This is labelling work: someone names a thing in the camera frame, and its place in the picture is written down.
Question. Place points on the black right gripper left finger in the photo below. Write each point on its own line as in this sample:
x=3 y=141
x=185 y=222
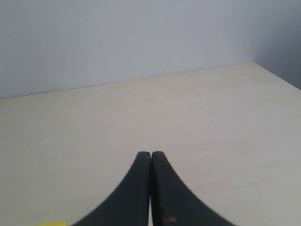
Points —
x=128 y=204

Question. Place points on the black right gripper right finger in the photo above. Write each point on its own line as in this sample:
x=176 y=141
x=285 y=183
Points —
x=173 y=203

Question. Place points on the yellow foam cube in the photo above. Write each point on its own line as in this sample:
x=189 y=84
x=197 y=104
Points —
x=57 y=223

